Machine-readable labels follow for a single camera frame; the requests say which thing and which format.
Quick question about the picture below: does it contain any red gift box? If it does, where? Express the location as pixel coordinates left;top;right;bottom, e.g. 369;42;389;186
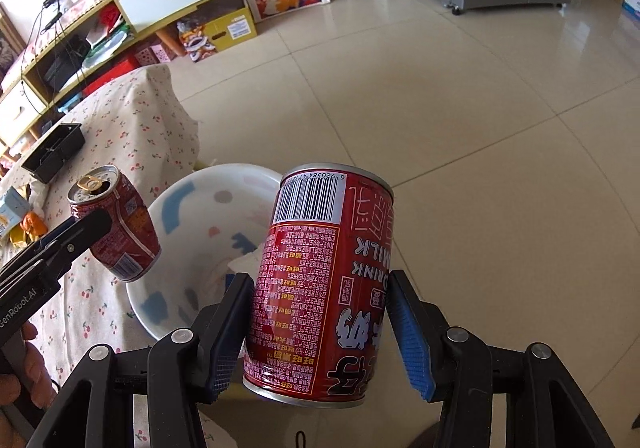
82;53;143;96

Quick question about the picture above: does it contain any person's left hand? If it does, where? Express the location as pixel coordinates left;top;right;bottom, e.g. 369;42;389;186
0;323;58;448

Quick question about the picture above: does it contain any light blue milk carton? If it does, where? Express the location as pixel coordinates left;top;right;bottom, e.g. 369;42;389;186
0;187;28;239

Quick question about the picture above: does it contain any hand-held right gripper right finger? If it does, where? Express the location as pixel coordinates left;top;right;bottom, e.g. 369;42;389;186
386;269;617;448

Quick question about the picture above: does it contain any black electronic box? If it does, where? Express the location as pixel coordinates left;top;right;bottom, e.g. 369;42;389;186
40;35;91;94

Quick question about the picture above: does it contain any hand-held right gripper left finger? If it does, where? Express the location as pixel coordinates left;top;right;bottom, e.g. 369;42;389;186
20;272;256;448

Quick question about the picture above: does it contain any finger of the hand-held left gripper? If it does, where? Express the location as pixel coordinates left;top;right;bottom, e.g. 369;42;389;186
37;208;114;280
0;220;77;280

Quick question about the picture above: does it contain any crumpled white tissue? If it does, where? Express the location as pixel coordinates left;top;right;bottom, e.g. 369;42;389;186
27;178;51;219

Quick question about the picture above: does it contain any white plastic basin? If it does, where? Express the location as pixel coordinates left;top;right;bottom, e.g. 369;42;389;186
125;163;283;341

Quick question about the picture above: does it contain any black plastic tray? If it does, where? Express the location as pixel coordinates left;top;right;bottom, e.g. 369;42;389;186
21;123;86;185

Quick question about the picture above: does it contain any stack of papers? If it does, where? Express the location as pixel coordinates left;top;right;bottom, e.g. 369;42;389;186
85;25;133;64

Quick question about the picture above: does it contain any slim red drink can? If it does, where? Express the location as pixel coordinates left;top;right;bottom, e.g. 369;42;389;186
67;164;163;283

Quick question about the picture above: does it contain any yellow cardboard box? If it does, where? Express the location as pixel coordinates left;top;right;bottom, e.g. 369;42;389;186
177;8;258;60

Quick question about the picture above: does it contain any wide red milk can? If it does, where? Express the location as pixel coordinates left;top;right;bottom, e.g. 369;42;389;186
242;164;397;410

